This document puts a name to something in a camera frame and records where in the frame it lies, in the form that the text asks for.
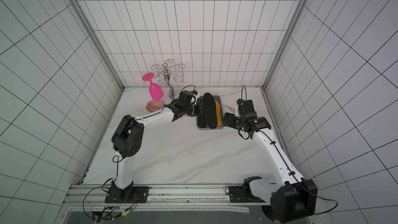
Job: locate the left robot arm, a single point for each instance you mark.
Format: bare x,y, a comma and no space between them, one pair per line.
128,137

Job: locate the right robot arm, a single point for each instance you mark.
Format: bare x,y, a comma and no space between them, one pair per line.
291,196

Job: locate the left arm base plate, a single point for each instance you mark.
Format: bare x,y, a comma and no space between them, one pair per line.
131,194

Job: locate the pink plastic goblet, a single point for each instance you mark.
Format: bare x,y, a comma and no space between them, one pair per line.
155,90

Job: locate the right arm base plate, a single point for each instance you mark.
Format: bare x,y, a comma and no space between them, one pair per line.
238,194

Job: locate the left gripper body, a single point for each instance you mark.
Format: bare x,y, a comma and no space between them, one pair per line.
190,109

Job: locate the yellow insole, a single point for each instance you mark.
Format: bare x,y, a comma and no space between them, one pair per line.
218,114

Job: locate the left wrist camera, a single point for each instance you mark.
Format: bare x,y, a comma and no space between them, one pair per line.
192,96

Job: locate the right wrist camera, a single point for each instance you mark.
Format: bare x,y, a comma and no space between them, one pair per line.
246,109

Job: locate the black insole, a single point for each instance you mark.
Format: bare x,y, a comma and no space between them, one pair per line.
202,119
211,113

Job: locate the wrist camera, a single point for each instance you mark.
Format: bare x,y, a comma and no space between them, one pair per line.
246,109
192,96

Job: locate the blue grey storage box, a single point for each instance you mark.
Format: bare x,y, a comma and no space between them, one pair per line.
219,100

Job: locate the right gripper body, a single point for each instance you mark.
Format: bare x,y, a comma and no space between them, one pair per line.
231,121

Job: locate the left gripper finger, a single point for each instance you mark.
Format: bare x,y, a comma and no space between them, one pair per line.
200,103
200,112

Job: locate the chrome glass holder stand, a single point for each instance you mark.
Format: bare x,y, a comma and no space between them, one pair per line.
168,72

